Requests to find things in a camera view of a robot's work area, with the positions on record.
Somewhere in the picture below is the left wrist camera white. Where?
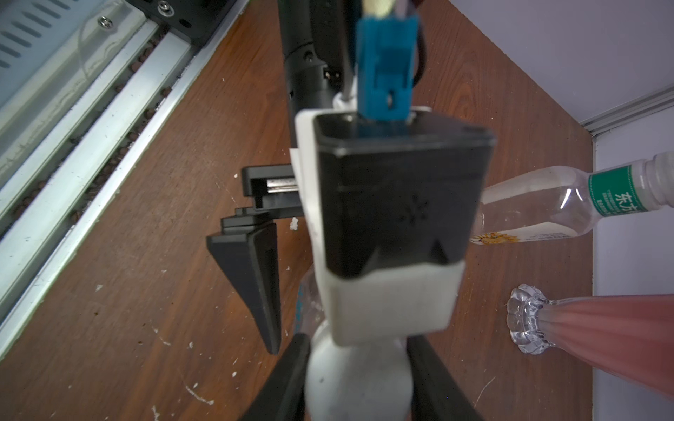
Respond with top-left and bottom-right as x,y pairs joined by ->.
289,0 -> 498,348

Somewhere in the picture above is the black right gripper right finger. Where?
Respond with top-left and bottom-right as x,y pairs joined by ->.
407,336 -> 483,421

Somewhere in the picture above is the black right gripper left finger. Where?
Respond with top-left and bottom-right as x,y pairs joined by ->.
239,333 -> 311,421

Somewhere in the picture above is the teal print clear bottle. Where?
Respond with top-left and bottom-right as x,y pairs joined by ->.
294,266 -> 325,338

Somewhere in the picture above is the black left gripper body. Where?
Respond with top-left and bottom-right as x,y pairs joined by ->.
220,164 -> 304,232

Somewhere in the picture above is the pink vase with flowers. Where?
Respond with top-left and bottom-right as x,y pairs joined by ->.
507,284 -> 673,399

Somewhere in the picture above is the white bottle cap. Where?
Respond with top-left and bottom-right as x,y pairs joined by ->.
305,322 -> 414,420
645,151 -> 674,207

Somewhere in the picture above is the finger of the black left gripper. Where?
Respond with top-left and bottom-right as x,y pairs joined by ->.
206,220 -> 282,355

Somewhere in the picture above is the green label clear bottle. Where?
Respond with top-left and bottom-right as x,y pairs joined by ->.
470,160 -> 669,246

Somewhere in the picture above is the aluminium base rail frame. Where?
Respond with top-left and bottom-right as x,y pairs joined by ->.
1,1 -> 246,353

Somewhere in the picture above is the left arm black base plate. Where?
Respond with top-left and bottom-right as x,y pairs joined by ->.
127,0 -> 235,47

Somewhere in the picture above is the aluminium corner frame post left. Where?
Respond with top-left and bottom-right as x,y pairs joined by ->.
581,84 -> 673,137

